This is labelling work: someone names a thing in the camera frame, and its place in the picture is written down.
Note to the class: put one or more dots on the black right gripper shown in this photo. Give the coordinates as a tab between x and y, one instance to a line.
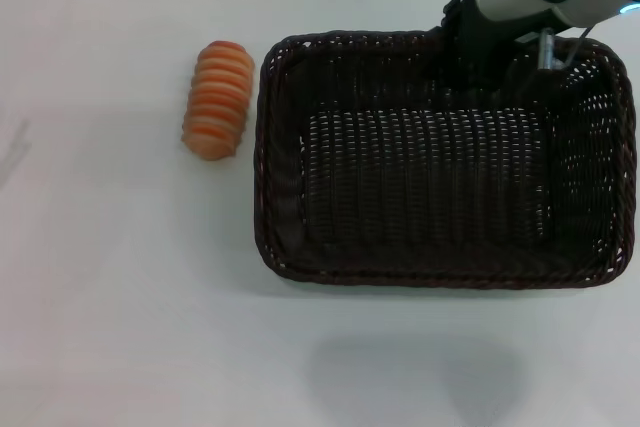
470	52

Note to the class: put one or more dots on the dark brown woven basket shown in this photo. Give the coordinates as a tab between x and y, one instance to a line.
425	187

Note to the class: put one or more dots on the orange striped bread roll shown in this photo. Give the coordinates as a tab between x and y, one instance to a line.
218	99

